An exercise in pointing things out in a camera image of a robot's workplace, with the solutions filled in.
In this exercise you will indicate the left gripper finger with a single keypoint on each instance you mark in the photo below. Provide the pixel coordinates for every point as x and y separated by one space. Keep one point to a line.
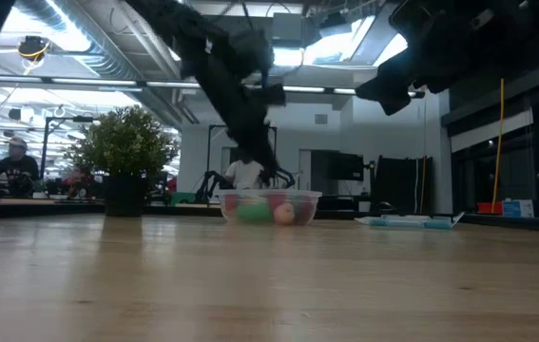
245 142
266 164

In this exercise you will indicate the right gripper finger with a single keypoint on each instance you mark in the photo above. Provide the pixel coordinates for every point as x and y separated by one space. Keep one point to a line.
383 83
395 102

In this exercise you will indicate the green toy cucumber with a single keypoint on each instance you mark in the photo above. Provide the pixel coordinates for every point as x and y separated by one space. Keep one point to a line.
253 213

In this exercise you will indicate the black background robot arm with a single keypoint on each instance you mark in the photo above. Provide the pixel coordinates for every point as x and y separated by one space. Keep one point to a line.
209 183

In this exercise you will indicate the clear plastic tupperware container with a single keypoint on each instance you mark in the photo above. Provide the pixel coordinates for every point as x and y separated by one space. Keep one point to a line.
269 207

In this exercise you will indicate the person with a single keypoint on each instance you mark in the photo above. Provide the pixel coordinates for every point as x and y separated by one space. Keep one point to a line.
14 171
244 174

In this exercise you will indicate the black standing panel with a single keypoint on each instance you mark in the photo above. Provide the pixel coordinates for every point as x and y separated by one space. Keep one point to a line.
404 185

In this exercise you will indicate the green machine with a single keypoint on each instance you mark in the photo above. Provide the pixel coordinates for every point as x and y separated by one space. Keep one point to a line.
182 198

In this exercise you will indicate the clear lid with teal rim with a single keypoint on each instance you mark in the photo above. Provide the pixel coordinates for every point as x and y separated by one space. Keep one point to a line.
411 221

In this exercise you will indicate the green artificial potted plant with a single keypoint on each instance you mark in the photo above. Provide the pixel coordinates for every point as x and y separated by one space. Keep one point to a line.
124 147

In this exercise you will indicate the red box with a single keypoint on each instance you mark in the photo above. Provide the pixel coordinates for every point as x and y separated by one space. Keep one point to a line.
490 207

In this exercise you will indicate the long white tube light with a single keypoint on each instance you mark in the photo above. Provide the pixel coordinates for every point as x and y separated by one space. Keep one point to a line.
93 82

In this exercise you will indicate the white and blue box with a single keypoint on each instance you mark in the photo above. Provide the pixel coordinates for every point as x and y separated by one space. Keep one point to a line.
517 208

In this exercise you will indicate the black metal stand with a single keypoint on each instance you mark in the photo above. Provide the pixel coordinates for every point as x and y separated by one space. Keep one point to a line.
43 152

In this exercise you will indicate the black and yellow ceiling reel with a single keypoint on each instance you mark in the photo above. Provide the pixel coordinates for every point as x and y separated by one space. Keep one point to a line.
32 47

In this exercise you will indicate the black wall television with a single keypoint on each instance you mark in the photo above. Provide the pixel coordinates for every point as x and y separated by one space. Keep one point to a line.
347 166

